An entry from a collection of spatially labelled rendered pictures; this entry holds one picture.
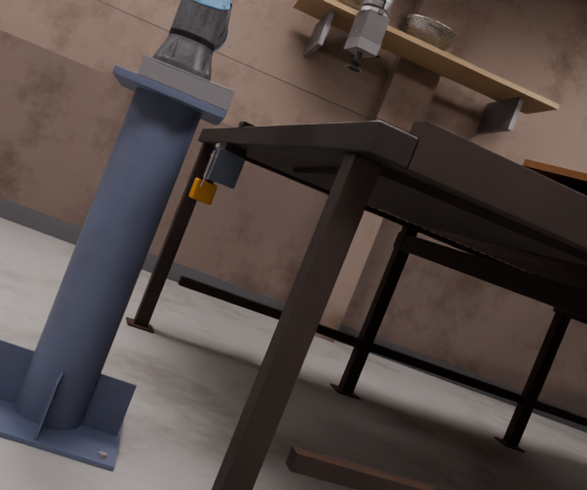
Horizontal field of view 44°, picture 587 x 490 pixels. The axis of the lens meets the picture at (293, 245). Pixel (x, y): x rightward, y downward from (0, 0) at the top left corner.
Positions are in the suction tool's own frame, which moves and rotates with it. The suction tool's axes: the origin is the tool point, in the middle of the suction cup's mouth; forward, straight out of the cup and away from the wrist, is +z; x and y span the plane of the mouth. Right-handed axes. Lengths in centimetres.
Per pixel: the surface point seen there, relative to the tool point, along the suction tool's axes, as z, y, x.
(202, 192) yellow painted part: 46, 89, 5
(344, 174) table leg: 32, -55, 17
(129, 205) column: 54, -8, 45
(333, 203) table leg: 38, -56, 17
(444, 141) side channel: 20, -66, 5
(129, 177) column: 47, -7, 47
